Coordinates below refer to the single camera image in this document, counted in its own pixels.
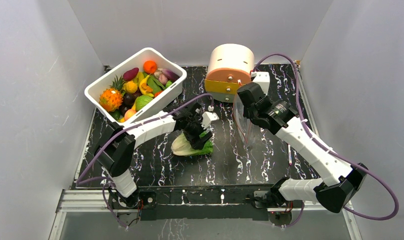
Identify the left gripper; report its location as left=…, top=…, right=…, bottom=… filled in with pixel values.
left=183, top=115, right=212, bottom=150

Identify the green toy cabbage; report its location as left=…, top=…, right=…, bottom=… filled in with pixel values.
left=171, top=133, right=214, bottom=157

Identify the clear zip top bag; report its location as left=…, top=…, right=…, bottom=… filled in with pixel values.
left=232, top=94, right=254, bottom=148

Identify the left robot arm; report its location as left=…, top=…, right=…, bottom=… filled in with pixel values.
left=94, top=102, right=219, bottom=208

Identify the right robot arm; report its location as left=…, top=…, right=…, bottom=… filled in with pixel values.
left=237, top=82, right=366, bottom=213

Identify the round drawer cabinet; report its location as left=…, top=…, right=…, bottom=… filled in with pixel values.
left=204, top=43, right=255, bottom=103

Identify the purple white pen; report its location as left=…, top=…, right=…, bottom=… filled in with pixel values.
left=287, top=144, right=293, bottom=166

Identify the purple toy onion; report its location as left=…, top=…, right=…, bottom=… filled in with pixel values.
left=161, top=68, right=180, bottom=82

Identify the toy garlic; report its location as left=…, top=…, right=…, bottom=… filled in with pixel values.
left=153, top=70, right=169, bottom=86

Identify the toy peach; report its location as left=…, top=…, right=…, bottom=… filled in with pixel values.
left=124, top=109, right=136, bottom=121

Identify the white plastic bin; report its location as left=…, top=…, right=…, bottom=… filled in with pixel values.
left=84, top=47, right=187, bottom=126

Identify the dark toy plum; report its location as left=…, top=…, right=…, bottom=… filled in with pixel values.
left=122, top=93, right=136, bottom=107

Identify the yellow toy fruit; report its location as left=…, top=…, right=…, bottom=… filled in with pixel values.
left=122, top=80, right=138, bottom=94

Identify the orange toy tangerine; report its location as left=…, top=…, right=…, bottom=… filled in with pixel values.
left=143, top=60, right=158, bottom=74

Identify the purple toy sweet potato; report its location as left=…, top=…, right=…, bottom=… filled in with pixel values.
left=122, top=67, right=140, bottom=82

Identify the toy pineapple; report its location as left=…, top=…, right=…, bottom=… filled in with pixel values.
left=98, top=75, right=124, bottom=112

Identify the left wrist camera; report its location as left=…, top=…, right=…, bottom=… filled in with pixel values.
left=201, top=105, right=219, bottom=130

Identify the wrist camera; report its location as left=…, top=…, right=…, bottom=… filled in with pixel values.
left=201, top=105, right=219, bottom=130
left=250, top=71, right=270, bottom=96

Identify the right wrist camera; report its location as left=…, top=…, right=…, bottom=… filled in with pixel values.
left=250, top=71, right=270, bottom=96

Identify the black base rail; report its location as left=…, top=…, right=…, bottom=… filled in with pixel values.
left=105, top=183, right=306, bottom=222

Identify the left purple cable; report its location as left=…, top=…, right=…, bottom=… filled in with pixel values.
left=76, top=93, right=215, bottom=229

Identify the purple cable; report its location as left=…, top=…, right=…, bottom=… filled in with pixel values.
left=76, top=93, right=215, bottom=229
left=251, top=53, right=400, bottom=222

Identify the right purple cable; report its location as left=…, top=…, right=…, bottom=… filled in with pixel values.
left=251, top=53, right=400, bottom=222

